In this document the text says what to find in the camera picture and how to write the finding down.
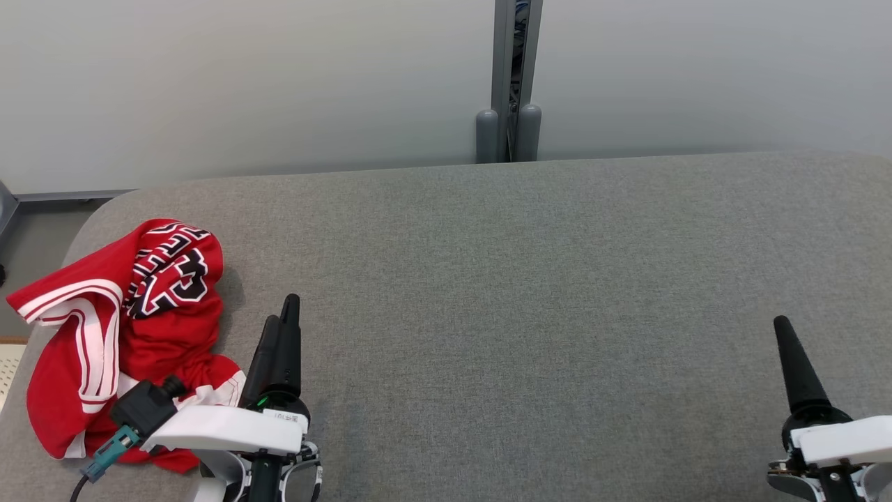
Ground red shorts with white stripe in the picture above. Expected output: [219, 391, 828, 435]
[118, 296, 246, 475]

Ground grey wall base rail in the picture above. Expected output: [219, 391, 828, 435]
[14, 190, 134, 204]

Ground white perforated laundry basket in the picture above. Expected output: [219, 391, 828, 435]
[0, 337, 29, 412]

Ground grey metal partition post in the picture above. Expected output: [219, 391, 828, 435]
[490, 0, 544, 162]

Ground grey metal cart leg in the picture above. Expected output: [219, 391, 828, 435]
[0, 180, 20, 241]

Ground grey cylinder post foot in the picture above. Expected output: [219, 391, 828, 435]
[476, 108, 500, 164]
[517, 105, 542, 162]

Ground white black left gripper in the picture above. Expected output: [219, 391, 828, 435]
[143, 294, 312, 455]

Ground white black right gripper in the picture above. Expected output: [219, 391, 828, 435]
[774, 315, 892, 468]

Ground red white-trimmed basketball jersey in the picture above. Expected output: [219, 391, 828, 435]
[7, 218, 225, 461]

